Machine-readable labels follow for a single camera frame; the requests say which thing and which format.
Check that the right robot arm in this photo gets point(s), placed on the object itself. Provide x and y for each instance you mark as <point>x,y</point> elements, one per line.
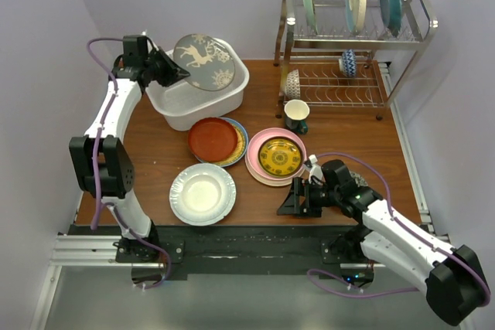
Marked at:
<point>451,278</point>

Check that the blue rimmed yellow plate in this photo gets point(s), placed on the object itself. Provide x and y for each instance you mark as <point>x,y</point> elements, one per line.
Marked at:
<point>241,148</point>

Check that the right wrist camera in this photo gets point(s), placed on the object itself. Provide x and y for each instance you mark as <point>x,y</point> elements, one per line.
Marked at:
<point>314,170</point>

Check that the patterned bowl in rack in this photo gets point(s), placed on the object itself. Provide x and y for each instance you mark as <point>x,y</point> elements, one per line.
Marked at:
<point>292,86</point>

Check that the blue zigzag cup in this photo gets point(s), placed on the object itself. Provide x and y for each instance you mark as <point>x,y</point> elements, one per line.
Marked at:
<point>348,64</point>

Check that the yellow patterned plate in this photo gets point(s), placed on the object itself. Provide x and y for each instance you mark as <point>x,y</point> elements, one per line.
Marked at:
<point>280,157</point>

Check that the steel dish rack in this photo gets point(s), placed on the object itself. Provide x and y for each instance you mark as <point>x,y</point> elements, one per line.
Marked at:
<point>383,61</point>

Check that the white plastic bin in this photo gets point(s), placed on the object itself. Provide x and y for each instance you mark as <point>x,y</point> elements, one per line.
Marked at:
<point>182,105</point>

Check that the white scalloped plate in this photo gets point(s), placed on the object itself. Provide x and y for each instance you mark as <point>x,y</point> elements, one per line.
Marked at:
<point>202,194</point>

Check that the red fluted plate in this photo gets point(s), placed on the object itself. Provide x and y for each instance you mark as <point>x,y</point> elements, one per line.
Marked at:
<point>212,139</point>

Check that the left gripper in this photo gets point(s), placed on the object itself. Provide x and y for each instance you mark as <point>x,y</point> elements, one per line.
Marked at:
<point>174,73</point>

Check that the grey reindeer plate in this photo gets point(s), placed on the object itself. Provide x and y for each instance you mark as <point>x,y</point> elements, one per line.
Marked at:
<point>209,63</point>

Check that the beige plate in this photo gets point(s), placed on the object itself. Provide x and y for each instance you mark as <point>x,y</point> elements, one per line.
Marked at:
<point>264,180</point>

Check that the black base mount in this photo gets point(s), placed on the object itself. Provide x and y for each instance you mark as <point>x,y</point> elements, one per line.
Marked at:
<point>230,250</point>

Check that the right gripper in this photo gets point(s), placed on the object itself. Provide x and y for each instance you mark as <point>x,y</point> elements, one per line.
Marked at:
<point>291,205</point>

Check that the black white floral bowl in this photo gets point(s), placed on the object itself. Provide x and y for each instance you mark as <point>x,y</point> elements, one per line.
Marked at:
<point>359,179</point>

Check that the pink plate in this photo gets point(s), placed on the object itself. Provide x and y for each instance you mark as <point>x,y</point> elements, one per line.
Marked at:
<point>264,135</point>

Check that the dark green mug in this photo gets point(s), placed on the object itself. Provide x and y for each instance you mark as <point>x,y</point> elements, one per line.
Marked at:
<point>296,112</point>

